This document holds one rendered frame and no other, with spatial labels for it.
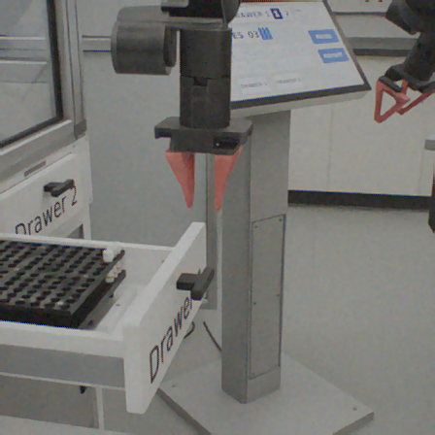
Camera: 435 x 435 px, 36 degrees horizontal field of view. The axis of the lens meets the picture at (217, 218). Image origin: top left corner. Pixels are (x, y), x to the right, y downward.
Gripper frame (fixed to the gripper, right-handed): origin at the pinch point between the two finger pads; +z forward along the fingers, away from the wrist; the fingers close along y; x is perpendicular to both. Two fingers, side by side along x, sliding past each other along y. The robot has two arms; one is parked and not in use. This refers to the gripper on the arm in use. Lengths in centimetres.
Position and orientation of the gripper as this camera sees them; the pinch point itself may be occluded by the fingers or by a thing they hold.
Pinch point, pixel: (204, 201)
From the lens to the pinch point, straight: 77.2
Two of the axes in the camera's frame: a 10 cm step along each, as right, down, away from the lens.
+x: -2.0, 3.3, -9.2
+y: -9.8, -0.8, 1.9
